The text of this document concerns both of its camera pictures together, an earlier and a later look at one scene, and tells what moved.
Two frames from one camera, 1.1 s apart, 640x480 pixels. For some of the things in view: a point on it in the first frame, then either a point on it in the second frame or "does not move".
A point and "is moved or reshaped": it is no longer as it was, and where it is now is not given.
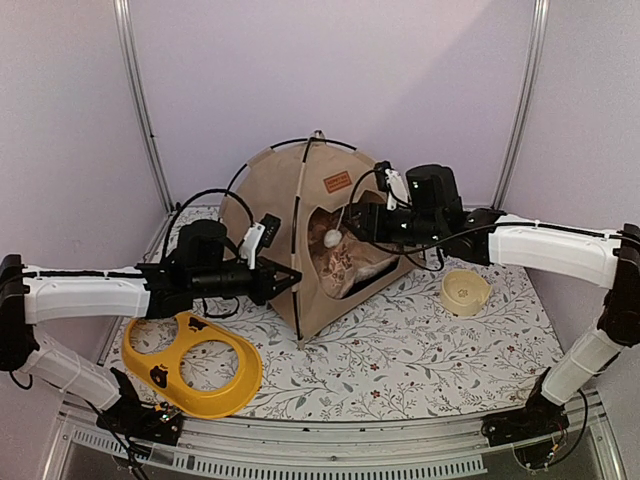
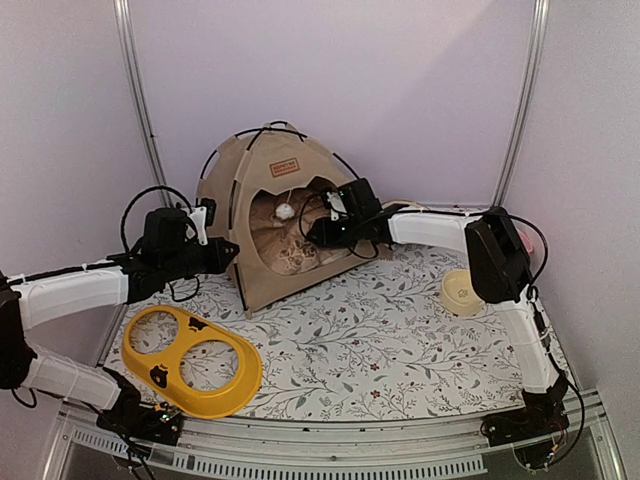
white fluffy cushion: x=342 y=266 → x=282 y=244
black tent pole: x=294 y=234 → x=255 y=132
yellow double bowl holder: x=161 y=371 does not move
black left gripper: x=265 y=288 → x=219 y=261
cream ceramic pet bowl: x=464 y=292 does not move
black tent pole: x=279 y=144 → x=301 y=137
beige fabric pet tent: x=288 y=180 is moved or reshaped
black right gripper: x=372 y=228 → x=325 y=234
